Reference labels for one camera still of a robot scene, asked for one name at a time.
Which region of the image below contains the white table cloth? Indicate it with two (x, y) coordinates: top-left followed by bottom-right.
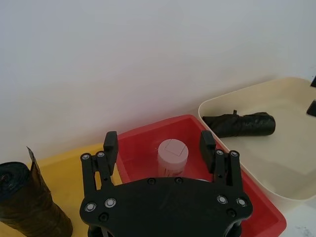
(243, 194), (316, 237)

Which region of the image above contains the red plastic bin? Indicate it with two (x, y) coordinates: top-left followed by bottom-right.
(116, 114), (288, 237)

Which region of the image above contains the black garbage bag roll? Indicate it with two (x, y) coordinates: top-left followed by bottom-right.
(0, 146), (74, 237)
(202, 110), (276, 139)

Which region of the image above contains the white round plastic jar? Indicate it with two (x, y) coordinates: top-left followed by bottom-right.
(157, 138), (190, 178)

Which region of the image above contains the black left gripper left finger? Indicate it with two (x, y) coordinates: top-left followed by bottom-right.
(79, 131), (119, 198)

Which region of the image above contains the yellow plastic bin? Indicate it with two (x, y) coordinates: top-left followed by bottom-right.
(26, 142), (124, 237)

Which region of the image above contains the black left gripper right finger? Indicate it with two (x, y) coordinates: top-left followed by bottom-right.
(198, 130), (244, 196)

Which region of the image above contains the cream plastic bin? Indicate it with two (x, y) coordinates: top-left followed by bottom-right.
(198, 77), (316, 204)

